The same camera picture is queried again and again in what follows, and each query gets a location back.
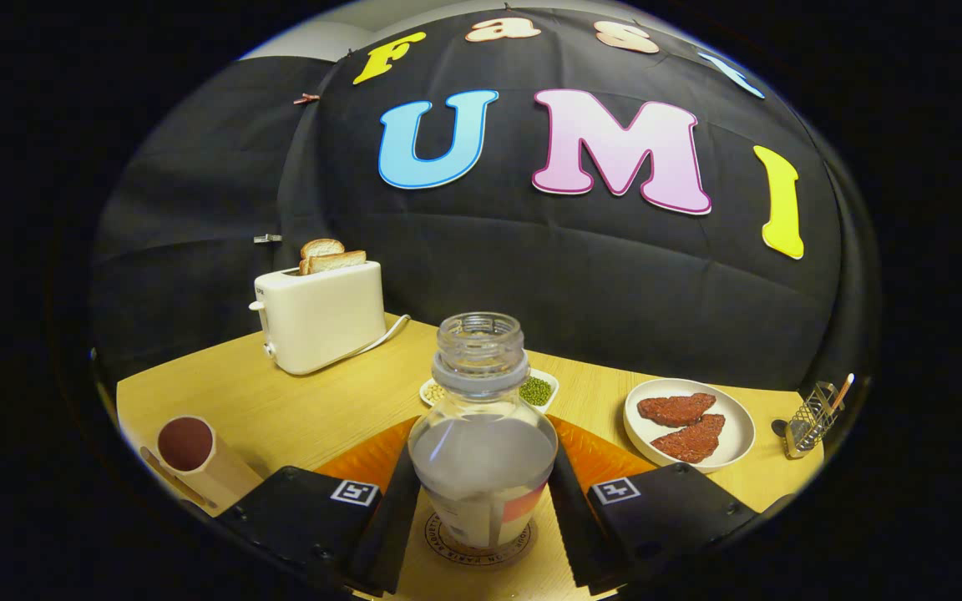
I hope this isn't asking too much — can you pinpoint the cream toaster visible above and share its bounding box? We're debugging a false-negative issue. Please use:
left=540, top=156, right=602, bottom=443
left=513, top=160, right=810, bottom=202
left=249, top=260, right=387, bottom=376

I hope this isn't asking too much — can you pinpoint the white round plate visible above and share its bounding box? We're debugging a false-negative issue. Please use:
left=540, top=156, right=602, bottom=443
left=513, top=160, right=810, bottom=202
left=624, top=378, right=757, bottom=474

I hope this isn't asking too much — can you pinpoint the cream cup with wooden handle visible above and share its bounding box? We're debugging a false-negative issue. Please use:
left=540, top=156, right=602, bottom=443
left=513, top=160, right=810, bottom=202
left=140, top=415, right=265, bottom=512

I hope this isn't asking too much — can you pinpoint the round cork coaster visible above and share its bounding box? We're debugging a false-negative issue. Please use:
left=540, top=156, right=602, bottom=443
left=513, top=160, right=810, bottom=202
left=424, top=509, right=539, bottom=571

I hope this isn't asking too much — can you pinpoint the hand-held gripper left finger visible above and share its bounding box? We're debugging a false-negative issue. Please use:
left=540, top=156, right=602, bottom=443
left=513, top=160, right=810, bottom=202
left=218, top=417, right=422, bottom=595

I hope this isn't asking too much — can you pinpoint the white divided bean dish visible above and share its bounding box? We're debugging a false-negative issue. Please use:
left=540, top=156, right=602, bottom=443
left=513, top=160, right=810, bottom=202
left=419, top=367, right=559, bottom=414

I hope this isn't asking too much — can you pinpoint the metal wire rack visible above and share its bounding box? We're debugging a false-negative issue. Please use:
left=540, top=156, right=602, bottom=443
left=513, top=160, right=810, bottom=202
left=772, top=373, right=856, bottom=459

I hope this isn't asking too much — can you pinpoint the white toaster cable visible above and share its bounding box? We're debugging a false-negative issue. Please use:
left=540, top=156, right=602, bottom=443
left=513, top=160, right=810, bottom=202
left=339, top=314, right=412, bottom=361

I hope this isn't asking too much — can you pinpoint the wooden table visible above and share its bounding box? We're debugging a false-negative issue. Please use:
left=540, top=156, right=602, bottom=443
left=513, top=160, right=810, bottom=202
left=116, top=313, right=826, bottom=601

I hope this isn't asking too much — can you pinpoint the red meat patty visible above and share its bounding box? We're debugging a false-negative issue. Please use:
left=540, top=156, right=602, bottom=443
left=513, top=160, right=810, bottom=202
left=637, top=392, right=717, bottom=427
left=651, top=414, right=727, bottom=464

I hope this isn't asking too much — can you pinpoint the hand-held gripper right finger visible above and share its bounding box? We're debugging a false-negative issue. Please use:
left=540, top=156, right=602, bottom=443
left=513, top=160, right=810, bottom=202
left=546, top=416, right=770, bottom=595

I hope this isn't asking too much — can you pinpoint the black backdrop cloth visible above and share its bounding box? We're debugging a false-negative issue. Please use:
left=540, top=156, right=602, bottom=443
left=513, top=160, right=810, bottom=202
left=89, top=7, right=878, bottom=393

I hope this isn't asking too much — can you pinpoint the clear plastic juice bottle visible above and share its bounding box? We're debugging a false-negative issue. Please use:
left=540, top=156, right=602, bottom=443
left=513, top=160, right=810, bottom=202
left=408, top=312, right=559, bottom=549

